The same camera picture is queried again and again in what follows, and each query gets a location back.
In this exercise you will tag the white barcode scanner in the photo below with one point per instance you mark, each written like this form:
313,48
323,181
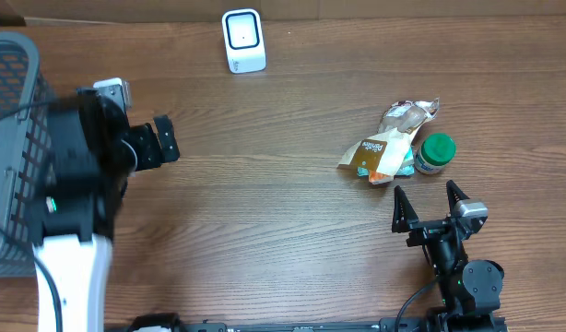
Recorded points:
244,41

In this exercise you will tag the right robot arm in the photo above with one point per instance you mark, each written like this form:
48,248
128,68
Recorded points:
470,289

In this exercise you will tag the orange white packet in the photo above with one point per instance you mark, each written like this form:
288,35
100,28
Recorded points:
379,178

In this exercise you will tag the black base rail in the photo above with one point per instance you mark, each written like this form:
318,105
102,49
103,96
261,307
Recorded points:
384,325

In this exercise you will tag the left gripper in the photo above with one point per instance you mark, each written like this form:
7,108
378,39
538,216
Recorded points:
142,146

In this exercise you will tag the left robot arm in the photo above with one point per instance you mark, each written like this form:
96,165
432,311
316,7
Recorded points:
79,193

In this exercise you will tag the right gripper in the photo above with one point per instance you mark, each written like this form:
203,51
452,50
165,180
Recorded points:
405,216

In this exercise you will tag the green lid jar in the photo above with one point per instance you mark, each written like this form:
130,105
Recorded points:
435,152

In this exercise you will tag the beige bread bag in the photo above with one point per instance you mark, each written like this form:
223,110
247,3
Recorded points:
384,152

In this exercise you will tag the teal white snack packet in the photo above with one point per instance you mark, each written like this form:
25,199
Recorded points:
406,169

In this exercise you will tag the grey plastic mesh basket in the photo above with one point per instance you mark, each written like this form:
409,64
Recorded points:
24,141

